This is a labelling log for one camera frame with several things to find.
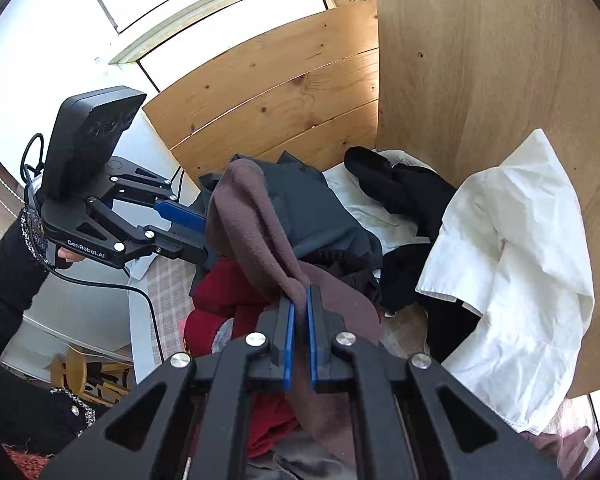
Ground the brown fleece garment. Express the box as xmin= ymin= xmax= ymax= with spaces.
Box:
xmin=206 ymin=159 xmax=380 ymax=466

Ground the person left hand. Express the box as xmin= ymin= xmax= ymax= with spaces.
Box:
xmin=57 ymin=247 xmax=85 ymax=263

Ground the plaid pink bed sheet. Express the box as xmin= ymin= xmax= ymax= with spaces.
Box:
xmin=145 ymin=256 xmax=197 ymax=365

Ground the red garment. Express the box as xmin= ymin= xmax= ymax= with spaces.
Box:
xmin=183 ymin=258 xmax=299 ymax=458

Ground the grey garment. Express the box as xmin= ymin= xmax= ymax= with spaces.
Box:
xmin=245 ymin=384 xmax=356 ymax=479

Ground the dark slate blue garment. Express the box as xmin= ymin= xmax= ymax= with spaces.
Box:
xmin=197 ymin=152 xmax=384 ymax=281

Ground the pine plank headboard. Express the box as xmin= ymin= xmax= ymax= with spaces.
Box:
xmin=144 ymin=1 xmax=379 ymax=179

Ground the black garment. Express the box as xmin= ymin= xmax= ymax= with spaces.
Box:
xmin=344 ymin=146 xmax=479 ymax=362

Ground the white cotton garment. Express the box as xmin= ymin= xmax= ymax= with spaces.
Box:
xmin=325 ymin=129 xmax=595 ymax=434

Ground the light wooden board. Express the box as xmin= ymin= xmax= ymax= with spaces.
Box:
xmin=377 ymin=0 xmax=600 ymax=396

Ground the black camera box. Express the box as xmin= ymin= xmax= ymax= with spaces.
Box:
xmin=38 ymin=86 xmax=146 ymax=202

